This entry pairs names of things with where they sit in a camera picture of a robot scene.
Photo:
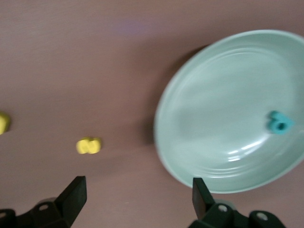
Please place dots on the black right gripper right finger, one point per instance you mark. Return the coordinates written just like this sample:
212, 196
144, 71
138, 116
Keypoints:
202, 202

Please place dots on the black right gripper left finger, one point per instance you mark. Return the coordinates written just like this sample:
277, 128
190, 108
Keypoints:
73, 199

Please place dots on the yellow foam letter s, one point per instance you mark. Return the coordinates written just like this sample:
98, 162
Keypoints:
89, 146

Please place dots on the teal foam letter p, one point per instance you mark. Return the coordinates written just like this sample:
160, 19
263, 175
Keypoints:
273, 128

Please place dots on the yellow foam letter u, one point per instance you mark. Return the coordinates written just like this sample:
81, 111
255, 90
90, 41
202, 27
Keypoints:
4, 123

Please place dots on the green plate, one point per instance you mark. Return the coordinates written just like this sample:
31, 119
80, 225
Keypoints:
225, 95

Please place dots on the brown paper table cover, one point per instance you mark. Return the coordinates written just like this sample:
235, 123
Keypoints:
71, 71

